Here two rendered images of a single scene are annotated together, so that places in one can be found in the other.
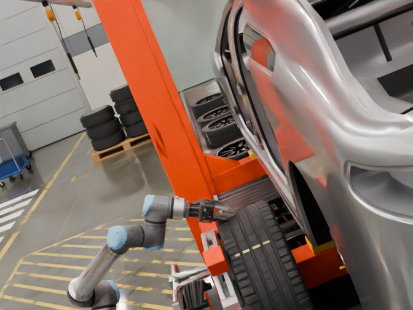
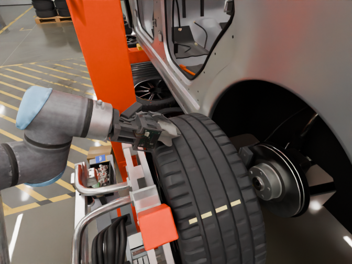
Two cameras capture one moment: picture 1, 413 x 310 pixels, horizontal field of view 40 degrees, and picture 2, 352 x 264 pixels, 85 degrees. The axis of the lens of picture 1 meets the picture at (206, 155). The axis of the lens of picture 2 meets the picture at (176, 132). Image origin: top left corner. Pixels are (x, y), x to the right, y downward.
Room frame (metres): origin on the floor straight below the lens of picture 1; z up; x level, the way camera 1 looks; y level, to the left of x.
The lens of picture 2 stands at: (1.82, 0.14, 1.57)
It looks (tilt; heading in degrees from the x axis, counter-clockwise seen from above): 41 degrees down; 339
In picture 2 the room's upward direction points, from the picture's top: straight up
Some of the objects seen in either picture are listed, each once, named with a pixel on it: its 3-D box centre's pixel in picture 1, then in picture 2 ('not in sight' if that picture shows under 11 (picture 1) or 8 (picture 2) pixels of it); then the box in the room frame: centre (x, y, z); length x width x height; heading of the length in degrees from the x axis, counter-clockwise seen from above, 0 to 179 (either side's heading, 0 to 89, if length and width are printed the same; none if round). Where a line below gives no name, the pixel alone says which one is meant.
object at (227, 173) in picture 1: (239, 161); (130, 48); (4.58, -0.23, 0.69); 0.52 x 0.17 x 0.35; 89
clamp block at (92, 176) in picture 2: (179, 280); (84, 178); (2.37, 0.33, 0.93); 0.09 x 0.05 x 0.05; 89
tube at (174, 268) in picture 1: (188, 260); (100, 169); (2.30, 0.24, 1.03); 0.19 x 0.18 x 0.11; 89
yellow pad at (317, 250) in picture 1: (321, 240); not in sight; (2.65, -0.38, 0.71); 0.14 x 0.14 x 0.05; 89
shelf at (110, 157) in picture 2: not in sight; (103, 180); (2.73, 0.34, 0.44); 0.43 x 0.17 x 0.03; 179
